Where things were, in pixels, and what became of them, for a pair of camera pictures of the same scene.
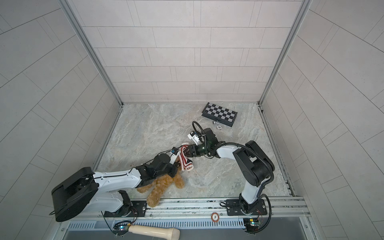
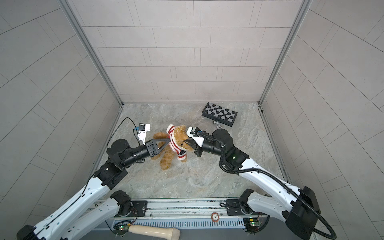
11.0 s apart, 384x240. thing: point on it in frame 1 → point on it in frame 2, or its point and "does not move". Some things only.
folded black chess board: [220, 114] does not move
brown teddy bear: [156, 188] → [169, 154]
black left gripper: [174, 170] → [151, 146]
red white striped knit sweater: [186, 162] → [180, 152]
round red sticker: [215, 217] does not move
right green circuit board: [251, 224] does not move
